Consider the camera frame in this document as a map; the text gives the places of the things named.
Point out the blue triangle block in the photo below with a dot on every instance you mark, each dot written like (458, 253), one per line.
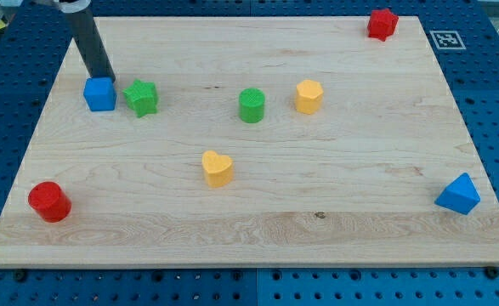
(460, 195)

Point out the blue cube block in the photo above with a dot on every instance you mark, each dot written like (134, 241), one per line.
(100, 94)

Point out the yellow heart block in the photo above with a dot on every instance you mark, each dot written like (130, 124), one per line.
(218, 169)

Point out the red star block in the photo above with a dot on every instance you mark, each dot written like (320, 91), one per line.
(382, 24)

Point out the light wooden board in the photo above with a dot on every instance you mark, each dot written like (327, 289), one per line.
(352, 185)

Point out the green cylinder block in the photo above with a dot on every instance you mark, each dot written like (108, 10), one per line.
(251, 105)

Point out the white fiducial marker tag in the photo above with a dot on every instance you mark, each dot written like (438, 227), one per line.
(447, 40)

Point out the red cylinder block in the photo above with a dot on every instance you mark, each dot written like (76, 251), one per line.
(49, 201)

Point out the yellow hexagon block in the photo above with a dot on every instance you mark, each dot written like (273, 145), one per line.
(309, 94)

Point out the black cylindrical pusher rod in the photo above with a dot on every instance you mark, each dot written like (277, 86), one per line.
(87, 38)

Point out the green star block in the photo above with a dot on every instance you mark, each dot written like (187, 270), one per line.
(141, 97)

